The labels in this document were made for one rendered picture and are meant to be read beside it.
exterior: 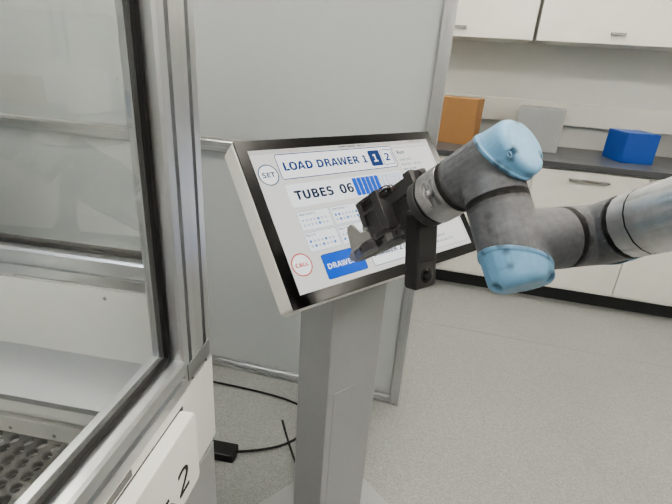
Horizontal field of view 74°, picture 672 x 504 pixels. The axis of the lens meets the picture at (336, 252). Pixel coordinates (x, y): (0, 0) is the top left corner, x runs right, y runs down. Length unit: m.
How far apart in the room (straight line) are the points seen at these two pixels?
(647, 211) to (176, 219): 0.49
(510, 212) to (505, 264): 0.06
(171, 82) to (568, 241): 0.45
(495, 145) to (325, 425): 0.81
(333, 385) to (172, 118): 0.75
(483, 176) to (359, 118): 1.10
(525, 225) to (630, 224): 0.10
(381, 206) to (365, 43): 1.01
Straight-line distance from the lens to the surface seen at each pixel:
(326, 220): 0.82
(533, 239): 0.53
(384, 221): 0.67
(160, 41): 0.48
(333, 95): 1.63
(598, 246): 0.60
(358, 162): 0.94
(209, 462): 0.77
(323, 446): 1.20
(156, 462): 0.56
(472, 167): 0.56
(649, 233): 0.56
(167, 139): 0.49
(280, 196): 0.79
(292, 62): 1.68
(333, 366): 1.04
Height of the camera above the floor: 1.33
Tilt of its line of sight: 23 degrees down
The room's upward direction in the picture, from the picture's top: 4 degrees clockwise
